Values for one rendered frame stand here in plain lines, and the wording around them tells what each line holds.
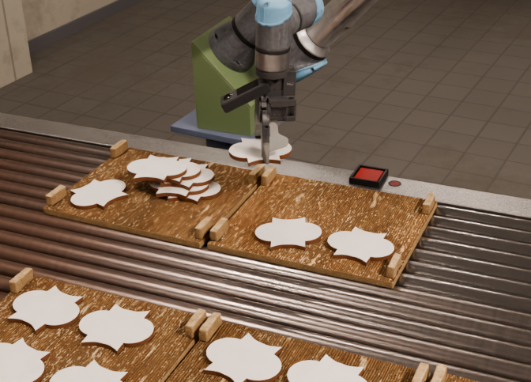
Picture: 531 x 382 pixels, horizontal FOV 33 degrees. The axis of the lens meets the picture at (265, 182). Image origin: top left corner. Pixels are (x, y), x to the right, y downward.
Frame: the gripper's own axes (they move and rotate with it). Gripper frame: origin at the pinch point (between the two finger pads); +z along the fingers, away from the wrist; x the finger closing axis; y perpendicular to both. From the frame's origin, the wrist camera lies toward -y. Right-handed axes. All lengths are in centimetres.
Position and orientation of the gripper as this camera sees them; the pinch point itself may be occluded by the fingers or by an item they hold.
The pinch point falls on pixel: (260, 150)
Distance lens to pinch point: 206.1
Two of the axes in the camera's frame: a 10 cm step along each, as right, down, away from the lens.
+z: -0.3, 8.7, 4.9
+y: 9.9, -0.5, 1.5
